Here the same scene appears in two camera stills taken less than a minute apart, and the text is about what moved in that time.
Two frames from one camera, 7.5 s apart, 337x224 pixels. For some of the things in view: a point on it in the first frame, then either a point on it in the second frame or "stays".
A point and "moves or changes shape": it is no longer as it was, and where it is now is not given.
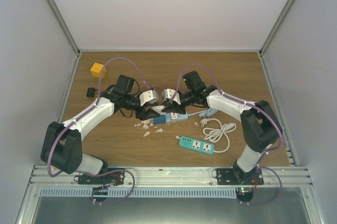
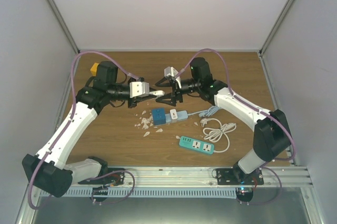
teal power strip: [196, 144] stays
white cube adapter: [159, 109] moves or changes shape
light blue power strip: [168, 118] stays
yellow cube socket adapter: [96, 70] stays
